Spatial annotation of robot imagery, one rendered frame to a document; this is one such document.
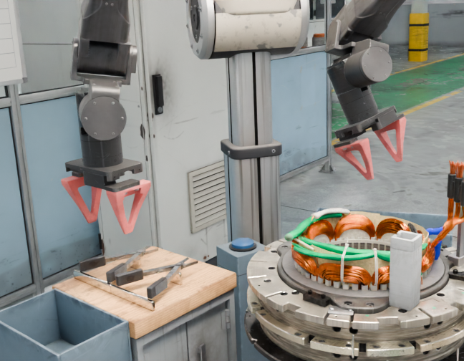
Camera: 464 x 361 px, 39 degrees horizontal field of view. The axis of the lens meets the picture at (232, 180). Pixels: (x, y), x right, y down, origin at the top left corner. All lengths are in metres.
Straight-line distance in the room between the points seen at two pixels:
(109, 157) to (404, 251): 0.42
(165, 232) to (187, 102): 0.65
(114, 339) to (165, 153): 2.31
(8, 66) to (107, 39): 2.25
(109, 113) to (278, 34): 0.51
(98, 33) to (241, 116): 0.49
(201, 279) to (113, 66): 0.33
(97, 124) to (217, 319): 0.35
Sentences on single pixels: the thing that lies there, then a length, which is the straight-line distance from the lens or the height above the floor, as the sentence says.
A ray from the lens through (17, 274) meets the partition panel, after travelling 3.34.
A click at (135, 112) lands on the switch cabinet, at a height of 0.97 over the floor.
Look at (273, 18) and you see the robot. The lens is 1.25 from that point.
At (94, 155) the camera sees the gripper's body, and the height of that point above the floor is 1.26.
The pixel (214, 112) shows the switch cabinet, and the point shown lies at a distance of 3.39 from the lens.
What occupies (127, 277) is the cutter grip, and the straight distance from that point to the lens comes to 0.94.
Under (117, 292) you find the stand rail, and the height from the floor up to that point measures 1.07.
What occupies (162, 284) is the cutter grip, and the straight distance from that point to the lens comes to 0.91.
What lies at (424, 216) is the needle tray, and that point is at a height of 1.06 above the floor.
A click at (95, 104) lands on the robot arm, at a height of 1.34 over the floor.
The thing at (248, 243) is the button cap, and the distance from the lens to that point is 1.16.
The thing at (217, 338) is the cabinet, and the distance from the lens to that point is 1.01.
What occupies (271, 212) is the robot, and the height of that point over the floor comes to 1.03.
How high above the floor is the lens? 1.46
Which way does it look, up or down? 16 degrees down
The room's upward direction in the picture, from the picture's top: 3 degrees counter-clockwise
